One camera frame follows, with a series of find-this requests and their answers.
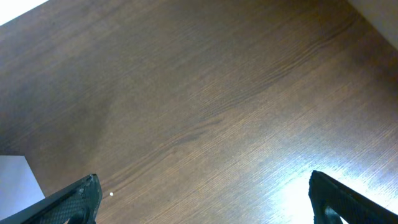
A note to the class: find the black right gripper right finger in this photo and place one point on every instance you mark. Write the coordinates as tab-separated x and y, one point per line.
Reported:
333	202

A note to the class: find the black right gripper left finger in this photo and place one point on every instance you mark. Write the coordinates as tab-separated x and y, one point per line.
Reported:
77	203

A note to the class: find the white square cardboard box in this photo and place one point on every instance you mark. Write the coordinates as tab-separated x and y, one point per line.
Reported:
19	188

